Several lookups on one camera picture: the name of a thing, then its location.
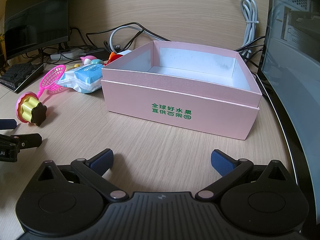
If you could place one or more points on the black computer monitor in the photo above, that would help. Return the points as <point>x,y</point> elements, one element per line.
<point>35,15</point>

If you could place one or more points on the white power strip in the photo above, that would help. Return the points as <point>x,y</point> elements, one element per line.
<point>67,54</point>

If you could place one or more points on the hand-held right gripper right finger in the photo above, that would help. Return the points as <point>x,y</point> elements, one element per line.
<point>222,163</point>

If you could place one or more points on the pink toy strainer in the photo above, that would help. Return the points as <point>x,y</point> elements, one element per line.
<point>53,78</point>

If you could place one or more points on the pink dolphin toy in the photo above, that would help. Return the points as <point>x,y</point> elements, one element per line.
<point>90,60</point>

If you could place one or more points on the blue tissue packet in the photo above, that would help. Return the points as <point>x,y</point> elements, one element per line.
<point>83,76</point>

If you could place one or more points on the red toy plate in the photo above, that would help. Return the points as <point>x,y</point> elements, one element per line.
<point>119,57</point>

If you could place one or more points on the pink yellow toy cake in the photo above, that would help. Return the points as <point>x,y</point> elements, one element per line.
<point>28,107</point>

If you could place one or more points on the small yellow toy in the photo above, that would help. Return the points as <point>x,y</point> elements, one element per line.
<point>76,66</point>

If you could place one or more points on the black keyboard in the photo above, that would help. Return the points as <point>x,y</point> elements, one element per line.
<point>20,76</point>

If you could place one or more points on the wooden desktop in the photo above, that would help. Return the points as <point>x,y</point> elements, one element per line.
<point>140,142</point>

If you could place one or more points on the orange toy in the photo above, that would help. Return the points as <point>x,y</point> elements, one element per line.
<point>111,55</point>

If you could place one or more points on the glass-sided computer case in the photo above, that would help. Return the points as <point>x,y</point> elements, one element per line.
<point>292,80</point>

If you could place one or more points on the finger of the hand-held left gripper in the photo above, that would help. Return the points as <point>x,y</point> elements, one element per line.
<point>7,124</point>
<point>31,140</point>

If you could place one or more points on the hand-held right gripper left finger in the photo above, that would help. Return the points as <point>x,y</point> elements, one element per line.
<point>103,162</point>

